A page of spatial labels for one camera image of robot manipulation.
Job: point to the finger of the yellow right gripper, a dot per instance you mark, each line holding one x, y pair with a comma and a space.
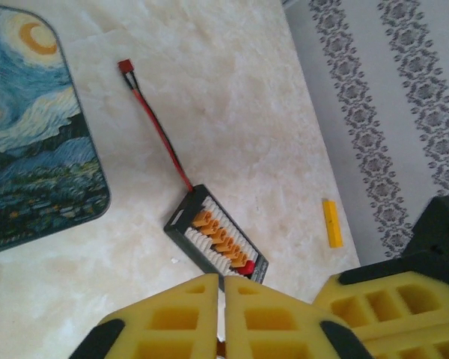
415, 346
381, 310

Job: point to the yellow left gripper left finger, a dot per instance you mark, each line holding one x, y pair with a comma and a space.
164, 329

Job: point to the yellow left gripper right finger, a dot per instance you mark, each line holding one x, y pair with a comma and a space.
277, 329

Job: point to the Starry Night tin box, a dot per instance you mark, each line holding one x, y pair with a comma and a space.
30, 131

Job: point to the yellow rectangular block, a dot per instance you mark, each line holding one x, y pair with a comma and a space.
333, 224

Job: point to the black charging board yellow connectors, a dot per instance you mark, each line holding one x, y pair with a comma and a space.
217, 232

